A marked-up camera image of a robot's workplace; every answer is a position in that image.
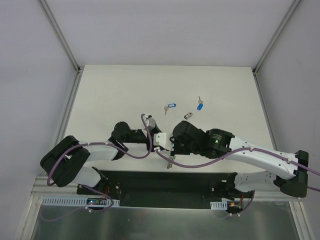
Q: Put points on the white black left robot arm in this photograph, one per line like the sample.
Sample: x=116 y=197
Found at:
x=65 y=163

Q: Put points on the right controller board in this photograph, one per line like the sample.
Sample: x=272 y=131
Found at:
x=224 y=205

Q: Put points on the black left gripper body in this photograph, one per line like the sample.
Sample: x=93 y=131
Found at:
x=152 y=139

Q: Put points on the silver key black tag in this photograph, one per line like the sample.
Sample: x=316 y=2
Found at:
x=188 y=115

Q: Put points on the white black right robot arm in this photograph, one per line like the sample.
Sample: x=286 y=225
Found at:
x=279 y=170

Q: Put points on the controller board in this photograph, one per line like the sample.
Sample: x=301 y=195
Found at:
x=67 y=201
x=224 y=205

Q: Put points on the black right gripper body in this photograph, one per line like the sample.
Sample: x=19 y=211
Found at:
x=175 y=146

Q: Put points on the left controller board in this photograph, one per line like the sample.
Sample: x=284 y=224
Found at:
x=67 y=201

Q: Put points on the silver key dark-blue tag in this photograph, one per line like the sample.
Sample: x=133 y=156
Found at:
x=200 y=104

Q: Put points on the silver key blue tag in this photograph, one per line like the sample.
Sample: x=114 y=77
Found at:
x=168 y=106

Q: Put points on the aluminium frame post left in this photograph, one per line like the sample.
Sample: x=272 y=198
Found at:
x=59 y=35

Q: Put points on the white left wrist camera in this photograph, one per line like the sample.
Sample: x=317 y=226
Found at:
x=148 y=122

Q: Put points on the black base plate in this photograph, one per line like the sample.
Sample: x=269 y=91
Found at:
x=180 y=190

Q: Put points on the aluminium frame post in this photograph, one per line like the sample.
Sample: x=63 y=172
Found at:
x=276 y=35
x=59 y=35

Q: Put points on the aluminium frame post right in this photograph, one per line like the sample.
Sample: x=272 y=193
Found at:
x=276 y=35

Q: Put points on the metal key organizer ring disc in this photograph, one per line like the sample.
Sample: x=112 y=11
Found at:
x=171 y=160

